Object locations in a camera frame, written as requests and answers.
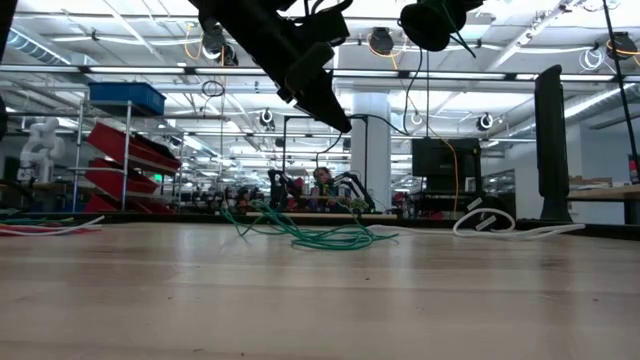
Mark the multicoloured wire bundle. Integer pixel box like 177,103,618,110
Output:
0,213,106,238

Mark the white structural column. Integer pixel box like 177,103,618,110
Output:
349,92,393,214

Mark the metal shelf rack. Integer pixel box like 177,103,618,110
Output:
67,97,184,215

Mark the black cable loop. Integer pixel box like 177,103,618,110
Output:
200,79,226,99

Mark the white cord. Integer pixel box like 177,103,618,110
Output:
367,207,587,240

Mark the black workstation frame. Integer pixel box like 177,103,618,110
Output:
281,113,370,214

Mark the tall black upright panel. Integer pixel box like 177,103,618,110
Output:
533,63,575,224

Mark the red plastic shelf bin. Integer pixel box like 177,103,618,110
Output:
87,122,182,174
83,158,160,200
82,193,176,216

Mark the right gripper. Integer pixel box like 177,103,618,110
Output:
399,0,484,53

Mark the person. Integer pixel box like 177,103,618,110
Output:
309,166,346,211

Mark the blue plastic bin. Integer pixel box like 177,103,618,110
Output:
88,81,167,117

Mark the light wooden table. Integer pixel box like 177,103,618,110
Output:
566,183,640,226

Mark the silver ventilation duct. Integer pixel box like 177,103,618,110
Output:
8,27,74,67

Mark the thin yellow drop cable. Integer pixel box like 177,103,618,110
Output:
438,137,460,214

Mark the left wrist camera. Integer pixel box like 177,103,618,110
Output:
294,0,354,47

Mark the black monitor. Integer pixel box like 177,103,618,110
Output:
410,137,482,179

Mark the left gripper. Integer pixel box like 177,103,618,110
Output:
188,0,353,134

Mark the black monitor cart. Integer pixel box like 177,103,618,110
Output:
407,174,516,224

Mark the thin black pole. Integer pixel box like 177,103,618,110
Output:
601,0,640,169

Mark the wooden workstation table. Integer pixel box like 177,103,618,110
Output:
243,211,400,221

